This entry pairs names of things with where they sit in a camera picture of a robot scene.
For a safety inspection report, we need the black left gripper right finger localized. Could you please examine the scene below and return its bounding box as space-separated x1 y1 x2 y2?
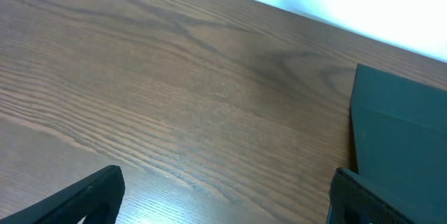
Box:
327 167 425 224

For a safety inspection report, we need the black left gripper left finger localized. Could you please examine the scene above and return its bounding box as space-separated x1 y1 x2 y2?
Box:
1 165 125 224

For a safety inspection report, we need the black box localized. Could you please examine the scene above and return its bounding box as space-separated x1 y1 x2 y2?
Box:
350 64 446 223

